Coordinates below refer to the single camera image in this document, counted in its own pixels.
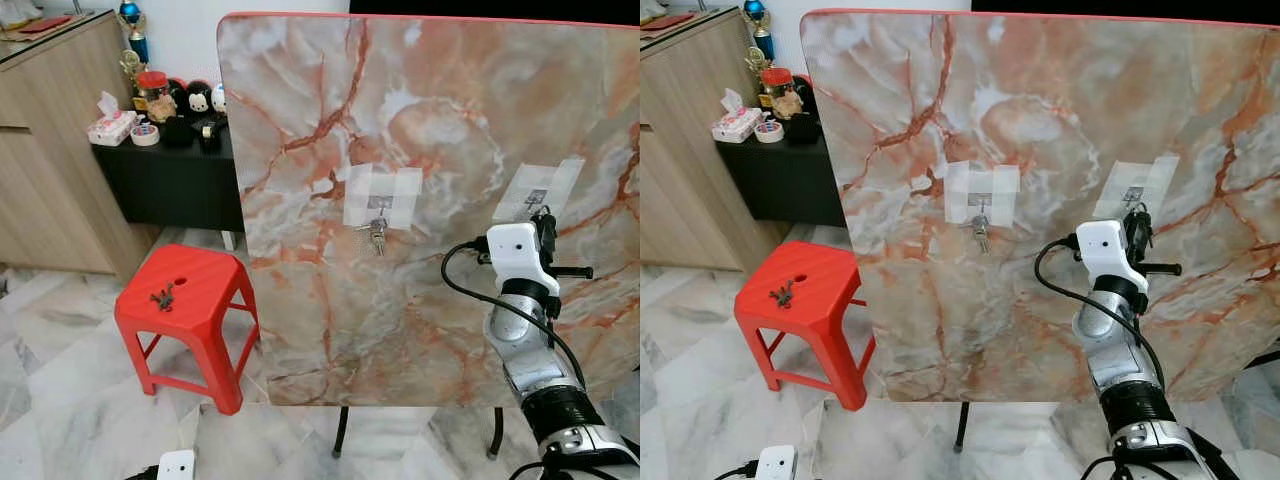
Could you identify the bunch of keys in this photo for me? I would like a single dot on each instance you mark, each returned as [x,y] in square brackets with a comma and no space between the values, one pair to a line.
[785,293]
[165,297]
[377,236]
[981,233]

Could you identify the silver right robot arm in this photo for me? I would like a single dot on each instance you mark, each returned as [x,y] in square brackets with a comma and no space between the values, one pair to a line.
[535,350]
[1125,350]

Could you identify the clear tape patch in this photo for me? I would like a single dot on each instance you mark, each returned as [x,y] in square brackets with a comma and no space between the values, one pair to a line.
[1005,187]
[1160,177]
[560,180]
[405,190]

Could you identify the light wooden cabinet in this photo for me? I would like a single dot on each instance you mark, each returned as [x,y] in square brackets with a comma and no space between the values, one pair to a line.
[680,170]
[50,170]

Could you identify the upright marble-pattern table top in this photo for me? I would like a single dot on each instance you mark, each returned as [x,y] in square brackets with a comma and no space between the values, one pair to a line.
[1000,320]
[420,320]

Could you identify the black table leg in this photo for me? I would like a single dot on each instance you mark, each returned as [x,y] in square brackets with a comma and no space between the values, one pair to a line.
[495,433]
[962,427]
[341,430]

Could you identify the pink white tissue pack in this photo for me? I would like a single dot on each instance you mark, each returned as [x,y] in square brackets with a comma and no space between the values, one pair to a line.
[735,122]
[110,125]

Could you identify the black television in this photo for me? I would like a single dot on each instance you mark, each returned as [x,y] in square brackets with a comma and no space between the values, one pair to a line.
[1120,5]
[490,6]

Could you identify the black low bench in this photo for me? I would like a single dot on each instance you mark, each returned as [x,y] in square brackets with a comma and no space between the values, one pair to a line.
[785,180]
[170,185]

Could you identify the red booklet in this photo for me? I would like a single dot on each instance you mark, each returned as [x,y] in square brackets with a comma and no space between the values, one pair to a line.
[675,20]
[45,25]

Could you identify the white tape roll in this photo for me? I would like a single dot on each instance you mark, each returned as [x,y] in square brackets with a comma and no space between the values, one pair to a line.
[769,132]
[145,135]

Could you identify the red plastic stool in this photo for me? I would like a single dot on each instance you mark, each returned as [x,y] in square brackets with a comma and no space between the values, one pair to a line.
[815,290]
[190,290]

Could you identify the red-lidded jar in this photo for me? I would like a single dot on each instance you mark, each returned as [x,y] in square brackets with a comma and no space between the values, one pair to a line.
[152,95]
[776,92]

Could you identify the black box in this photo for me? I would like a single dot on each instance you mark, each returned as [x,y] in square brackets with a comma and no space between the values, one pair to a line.
[800,130]
[177,134]

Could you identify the blue and gold trophy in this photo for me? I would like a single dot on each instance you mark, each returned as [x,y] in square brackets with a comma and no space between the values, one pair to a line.
[758,40]
[132,45]

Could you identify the small metal wall hook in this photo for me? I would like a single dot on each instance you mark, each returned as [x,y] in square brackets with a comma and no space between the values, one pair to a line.
[980,202]
[535,197]
[1134,194]
[380,206]

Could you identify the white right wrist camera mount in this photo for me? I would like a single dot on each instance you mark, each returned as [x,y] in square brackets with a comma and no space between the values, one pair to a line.
[1105,248]
[515,250]

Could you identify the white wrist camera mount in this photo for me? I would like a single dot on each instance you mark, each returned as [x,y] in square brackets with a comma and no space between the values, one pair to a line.
[777,463]
[515,250]
[177,466]
[1105,248]

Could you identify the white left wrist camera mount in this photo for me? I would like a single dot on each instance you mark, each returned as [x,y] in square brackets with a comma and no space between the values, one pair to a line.
[177,466]
[777,463]

